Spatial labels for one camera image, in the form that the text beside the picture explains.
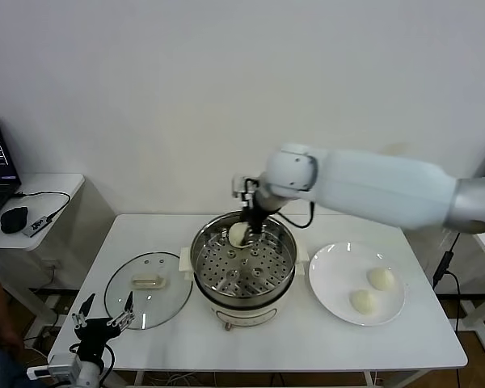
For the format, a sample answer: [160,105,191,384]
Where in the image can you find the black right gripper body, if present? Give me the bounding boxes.
[241,199,268,230]

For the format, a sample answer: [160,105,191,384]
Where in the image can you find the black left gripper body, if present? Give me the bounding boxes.
[74,316,121,364]

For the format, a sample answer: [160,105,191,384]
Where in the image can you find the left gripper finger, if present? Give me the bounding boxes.
[71,293,97,331]
[107,290,137,328]

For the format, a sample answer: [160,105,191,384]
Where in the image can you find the white steamed baozi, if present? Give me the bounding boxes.
[228,221,251,248]
[349,289,379,316]
[366,267,396,291]

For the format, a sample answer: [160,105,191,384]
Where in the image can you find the round glass lid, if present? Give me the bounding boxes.
[103,252,194,331]

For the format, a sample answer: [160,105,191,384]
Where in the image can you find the perforated steel steamer basket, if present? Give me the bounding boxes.
[179,210,310,301]

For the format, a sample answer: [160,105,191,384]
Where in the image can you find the cream electric cooker pot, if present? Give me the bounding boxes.
[180,262,308,333]

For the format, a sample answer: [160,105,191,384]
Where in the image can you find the white round plate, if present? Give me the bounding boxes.
[308,242,407,327]

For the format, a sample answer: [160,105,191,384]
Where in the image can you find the grey usb hub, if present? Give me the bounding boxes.
[23,216,52,238]

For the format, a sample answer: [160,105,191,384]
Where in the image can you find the person blue clothing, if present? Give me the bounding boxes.
[0,245,40,388]

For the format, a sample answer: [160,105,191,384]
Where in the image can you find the black computer mouse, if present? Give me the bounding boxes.
[0,205,29,234]

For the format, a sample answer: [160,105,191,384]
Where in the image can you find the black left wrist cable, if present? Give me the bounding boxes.
[67,342,116,375]

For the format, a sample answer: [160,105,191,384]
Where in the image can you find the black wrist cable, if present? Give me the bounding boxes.
[67,342,116,375]
[275,200,317,230]

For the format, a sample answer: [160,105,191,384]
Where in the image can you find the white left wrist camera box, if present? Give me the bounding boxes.
[27,353,82,381]

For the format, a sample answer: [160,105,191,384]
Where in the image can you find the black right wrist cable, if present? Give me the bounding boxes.
[275,200,317,230]

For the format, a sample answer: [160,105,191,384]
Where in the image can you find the white floor cable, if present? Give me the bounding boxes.
[22,339,52,359]

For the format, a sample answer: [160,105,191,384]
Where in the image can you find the black usb hub cable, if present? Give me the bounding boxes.
[10,191,72,222]

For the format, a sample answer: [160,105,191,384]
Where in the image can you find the black cable with adapter block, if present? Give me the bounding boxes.
[431,232,464,331]

